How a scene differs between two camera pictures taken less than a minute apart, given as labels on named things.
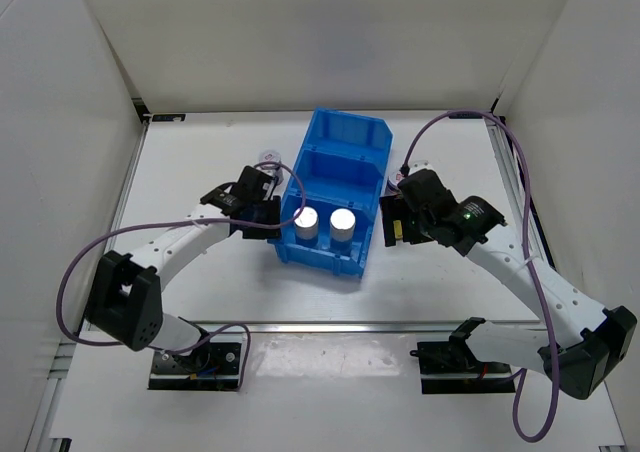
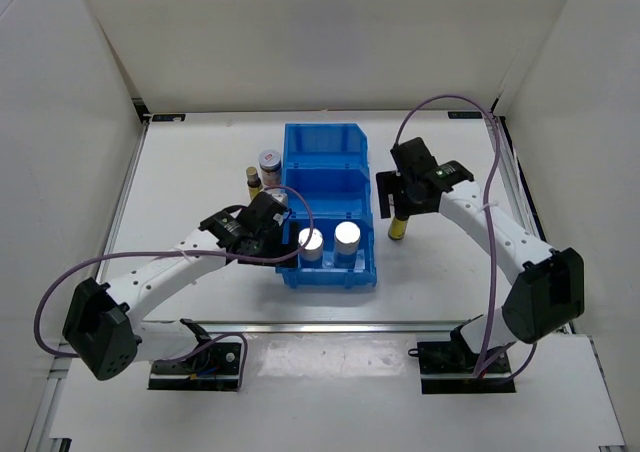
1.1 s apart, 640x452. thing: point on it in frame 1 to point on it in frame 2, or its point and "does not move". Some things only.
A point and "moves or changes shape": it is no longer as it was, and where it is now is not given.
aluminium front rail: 360,327 does not move
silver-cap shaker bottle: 306,226 moves or changes shape
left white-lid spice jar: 273,170 does not move
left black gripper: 273,206 to 283,249
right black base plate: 450,367 does not move
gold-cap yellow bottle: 398,229 does not move
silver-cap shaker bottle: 342,230 moves or changes shape
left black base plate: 214,365 does not move
